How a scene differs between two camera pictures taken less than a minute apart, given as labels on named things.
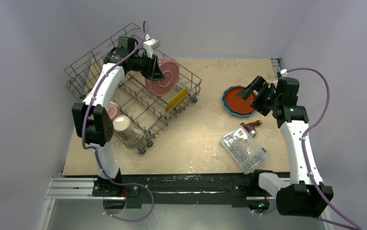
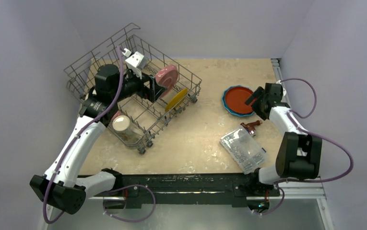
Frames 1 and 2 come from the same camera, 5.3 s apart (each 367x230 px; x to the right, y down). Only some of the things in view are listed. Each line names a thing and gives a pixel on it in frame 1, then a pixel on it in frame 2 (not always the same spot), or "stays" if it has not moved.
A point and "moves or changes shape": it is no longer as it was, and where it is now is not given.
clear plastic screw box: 245,149 stays
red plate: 236,103 stays
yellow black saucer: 177,98 stays
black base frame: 178,189 stays
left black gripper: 153,70 → 154,90
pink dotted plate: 170,69 moves or changes shape
